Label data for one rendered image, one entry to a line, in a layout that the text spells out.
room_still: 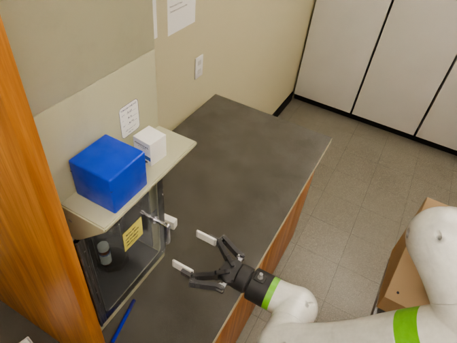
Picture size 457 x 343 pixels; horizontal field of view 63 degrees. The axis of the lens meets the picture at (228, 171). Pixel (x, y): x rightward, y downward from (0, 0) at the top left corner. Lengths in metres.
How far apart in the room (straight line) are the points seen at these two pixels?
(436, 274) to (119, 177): 0.58
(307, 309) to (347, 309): 1.49
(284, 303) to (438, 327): 0.40
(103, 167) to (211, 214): 0.84
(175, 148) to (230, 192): 0.73
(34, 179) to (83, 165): 0.16
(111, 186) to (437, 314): 0.61
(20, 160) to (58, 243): 0.19
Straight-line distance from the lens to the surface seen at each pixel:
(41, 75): 0.66
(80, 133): 0.76
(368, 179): 3.36
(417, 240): 0.75
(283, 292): 1.05
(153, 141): 0.81
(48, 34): 0.65
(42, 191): 0.61
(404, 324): 0.80
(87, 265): 0.96
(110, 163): 0.72
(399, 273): 1.36
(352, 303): 2.55
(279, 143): 1.88
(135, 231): 1.07
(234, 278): 1.07
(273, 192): 1.62
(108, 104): 0.79
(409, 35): 3.59
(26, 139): 0.55
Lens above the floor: 2.08
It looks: 43 degrees down
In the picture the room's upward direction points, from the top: 7 degrees clockwise
